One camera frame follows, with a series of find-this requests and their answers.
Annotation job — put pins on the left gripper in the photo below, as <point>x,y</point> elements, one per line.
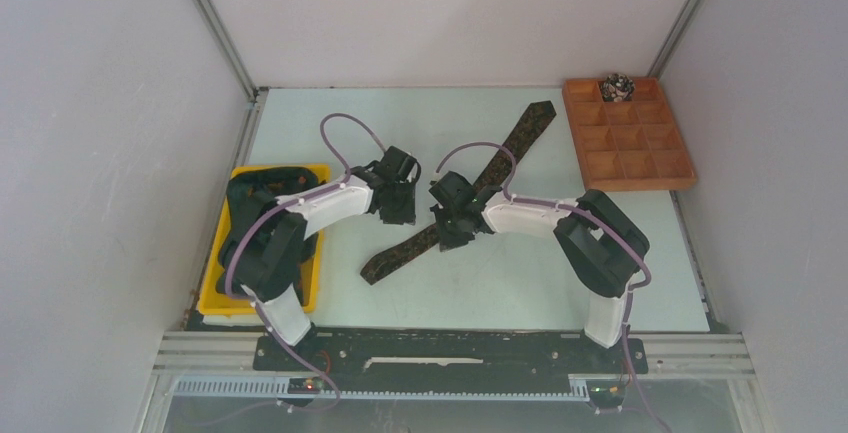
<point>406,214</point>

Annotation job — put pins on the aluminium frame rail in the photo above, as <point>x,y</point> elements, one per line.
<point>207,363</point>

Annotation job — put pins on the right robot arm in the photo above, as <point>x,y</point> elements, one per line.
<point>603,246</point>

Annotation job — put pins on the yellow plastic bin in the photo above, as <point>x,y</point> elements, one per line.
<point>212,284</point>

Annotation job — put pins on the wooden compartment tray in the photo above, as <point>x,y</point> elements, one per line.
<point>626,146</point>

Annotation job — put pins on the dark key-patterned tie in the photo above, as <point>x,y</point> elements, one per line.
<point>530,126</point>

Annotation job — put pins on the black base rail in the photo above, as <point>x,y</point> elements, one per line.
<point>449,364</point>

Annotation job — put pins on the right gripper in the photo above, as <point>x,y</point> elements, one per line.
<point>448,241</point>

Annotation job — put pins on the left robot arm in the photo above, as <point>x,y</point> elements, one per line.
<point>314,210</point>

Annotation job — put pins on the dark green ties pile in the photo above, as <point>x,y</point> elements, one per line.
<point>273,257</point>

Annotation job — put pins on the rolled patterned tie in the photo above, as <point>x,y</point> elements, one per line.
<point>617,87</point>

